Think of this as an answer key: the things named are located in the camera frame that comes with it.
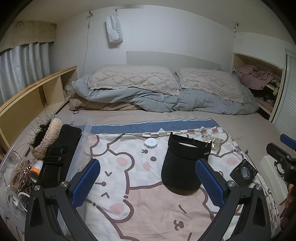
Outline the bed with beige sheet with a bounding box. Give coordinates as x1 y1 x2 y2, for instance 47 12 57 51
30 105 296 209

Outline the wooden bedside shelf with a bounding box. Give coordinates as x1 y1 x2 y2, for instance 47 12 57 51
0 65 78 149

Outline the white paper bag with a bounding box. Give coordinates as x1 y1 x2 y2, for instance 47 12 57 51
106 14 123 43

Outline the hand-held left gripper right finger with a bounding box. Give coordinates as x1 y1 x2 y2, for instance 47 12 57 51
195 158 271 241

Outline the beige curtain valance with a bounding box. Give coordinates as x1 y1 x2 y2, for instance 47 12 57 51
0 21 57 52

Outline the grey-blue duvet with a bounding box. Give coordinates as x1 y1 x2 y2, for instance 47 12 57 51
72 74 259 115

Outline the black feathery hair accessory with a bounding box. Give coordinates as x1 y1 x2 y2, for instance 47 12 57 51
28 111 56 146

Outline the orange and white bottle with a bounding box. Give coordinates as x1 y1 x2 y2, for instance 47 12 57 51
29 160 43 182

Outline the white shutter door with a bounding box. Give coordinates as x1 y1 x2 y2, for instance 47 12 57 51
270 49 296 139

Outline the black quilted bag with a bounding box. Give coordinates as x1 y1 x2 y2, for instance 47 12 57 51
37 124 82 189

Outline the beige fleece blanket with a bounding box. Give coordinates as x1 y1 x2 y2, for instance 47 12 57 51
69 93 141 112

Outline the black charger box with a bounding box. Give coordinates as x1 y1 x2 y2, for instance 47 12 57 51
230 159 259 187

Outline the clear plastic bag of clips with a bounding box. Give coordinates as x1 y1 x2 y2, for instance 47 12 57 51
199 132 228 154

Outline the pile of clothes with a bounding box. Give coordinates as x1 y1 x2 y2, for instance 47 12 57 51
235 65 281 112

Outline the pink cartoon printed blanket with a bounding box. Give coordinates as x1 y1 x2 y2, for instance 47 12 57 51
65 118 281 241

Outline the brown cord bundle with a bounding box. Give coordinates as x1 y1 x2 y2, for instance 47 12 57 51
9 160 33 193

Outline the black sun visor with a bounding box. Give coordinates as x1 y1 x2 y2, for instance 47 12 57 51
161 132 212 191

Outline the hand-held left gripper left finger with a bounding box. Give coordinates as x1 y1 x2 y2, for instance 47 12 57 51
25 159 101 241

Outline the pale grey curtain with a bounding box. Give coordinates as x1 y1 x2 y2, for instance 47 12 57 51
0 42 51 105

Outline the white wall cable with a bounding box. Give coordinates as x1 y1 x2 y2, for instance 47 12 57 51
83 14 91 75

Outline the wooden closet niche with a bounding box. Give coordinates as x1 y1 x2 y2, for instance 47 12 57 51
232 53 284 121

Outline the clear plastic storage bin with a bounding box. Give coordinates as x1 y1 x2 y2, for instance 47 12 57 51
0 113 93 241

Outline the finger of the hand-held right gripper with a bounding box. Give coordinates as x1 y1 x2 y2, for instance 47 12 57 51
266 143 296 184
280 133 296 146

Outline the beige textured pillow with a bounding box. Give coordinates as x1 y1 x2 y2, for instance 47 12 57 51
176 68 244 103
88 64 180 96

